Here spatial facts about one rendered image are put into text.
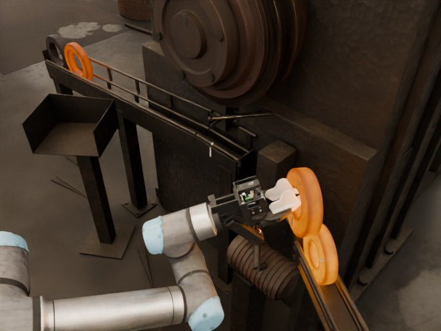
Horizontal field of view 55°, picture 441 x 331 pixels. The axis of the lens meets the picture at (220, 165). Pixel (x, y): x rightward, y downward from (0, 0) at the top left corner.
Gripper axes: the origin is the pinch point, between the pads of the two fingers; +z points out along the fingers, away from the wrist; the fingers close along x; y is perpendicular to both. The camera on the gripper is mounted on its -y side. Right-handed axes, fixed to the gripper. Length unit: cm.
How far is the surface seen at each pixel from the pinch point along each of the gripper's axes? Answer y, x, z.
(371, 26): 19.8, 25.8, 27.7
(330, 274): -21.2, -7.4, 1.7
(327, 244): -16.0, -2.8, 3.1
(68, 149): -15, 69, -68
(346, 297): -25.1, -12.1, 3.5
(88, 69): -10, 117, -61
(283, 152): -13.2, 29.9, 2.8
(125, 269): -76, 57, -72
